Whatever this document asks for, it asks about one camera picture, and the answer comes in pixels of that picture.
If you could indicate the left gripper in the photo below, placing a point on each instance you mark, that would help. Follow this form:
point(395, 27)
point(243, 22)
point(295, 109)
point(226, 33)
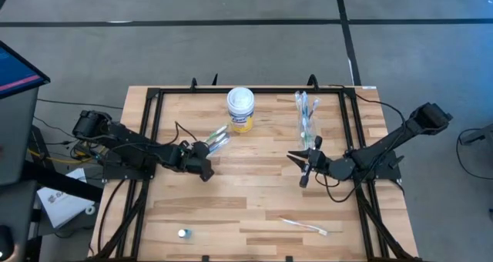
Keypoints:
point(204, 169)

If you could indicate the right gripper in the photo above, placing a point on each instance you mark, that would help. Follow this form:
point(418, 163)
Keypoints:
point(311, 158)

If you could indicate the blue toothbrush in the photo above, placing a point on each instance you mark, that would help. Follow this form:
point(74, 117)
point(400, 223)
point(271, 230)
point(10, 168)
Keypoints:
point(220, 143)

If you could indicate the green toothbrush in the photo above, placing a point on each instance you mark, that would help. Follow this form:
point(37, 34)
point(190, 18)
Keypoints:
point(216, 134)
point(308, 140)

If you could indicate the purple toothbrush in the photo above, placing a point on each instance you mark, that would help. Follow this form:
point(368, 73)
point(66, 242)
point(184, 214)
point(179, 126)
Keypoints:
point(315, 105)

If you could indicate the teal toothbrush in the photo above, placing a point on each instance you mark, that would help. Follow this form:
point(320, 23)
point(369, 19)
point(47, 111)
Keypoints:
point(304, 102)

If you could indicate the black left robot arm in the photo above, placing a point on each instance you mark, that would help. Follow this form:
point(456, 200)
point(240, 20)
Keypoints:
point(127, 142)

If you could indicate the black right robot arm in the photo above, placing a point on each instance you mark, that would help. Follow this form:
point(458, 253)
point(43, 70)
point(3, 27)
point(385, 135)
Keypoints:
point(385, 142)

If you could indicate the clear acrylic organizer box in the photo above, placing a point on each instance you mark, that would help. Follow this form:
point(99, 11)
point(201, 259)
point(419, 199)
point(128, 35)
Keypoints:
point(316, 146)

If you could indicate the Lysol wipes canister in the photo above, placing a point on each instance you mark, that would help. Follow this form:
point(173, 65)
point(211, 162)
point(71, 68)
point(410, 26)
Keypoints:
point(240, 108)

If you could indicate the white tape roll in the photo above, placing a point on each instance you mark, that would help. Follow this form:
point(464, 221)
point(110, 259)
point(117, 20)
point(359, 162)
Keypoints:
point(90, 210)

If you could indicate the black stand leg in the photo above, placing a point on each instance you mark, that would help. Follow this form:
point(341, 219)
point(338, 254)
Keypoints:
point(61, 181)

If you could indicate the white paper booklet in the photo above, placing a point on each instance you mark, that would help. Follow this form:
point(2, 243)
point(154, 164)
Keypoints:
point(63, 204)

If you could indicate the grey stand leg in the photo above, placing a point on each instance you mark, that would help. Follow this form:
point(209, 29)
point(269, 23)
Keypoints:
point(477, 133)

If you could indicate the grey cabinet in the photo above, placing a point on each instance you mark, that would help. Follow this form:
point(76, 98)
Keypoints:
point(17, 135)

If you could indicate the blue monitor screen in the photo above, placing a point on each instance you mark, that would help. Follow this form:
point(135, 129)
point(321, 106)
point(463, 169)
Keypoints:
point(15, 71)

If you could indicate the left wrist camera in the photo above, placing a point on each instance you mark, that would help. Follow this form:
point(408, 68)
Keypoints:
point(197, 149)

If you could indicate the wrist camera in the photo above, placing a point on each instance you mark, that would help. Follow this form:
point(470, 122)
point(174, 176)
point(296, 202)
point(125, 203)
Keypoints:
point(197, 149)
point(320, 162)

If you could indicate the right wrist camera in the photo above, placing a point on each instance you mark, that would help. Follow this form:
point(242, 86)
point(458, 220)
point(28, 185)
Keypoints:
point(320, 162)

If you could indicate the black aluminium table frame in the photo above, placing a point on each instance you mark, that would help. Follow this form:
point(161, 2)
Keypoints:
point(269, 90)

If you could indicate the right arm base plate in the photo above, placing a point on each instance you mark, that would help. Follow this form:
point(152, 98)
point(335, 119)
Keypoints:
point(389, 173)

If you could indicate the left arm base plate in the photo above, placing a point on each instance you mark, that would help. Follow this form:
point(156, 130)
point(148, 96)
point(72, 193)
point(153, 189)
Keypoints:
point(115, 173)

